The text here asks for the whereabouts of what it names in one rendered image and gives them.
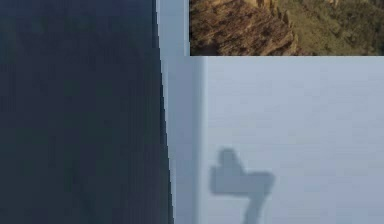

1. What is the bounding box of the dark blue-grey room door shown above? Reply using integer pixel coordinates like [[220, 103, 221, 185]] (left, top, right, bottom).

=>
[[0, 0, 175, 224]]

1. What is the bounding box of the window with rocky landscape view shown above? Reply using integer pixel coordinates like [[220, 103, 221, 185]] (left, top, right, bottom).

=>
[[183, 0, 384, 57]]

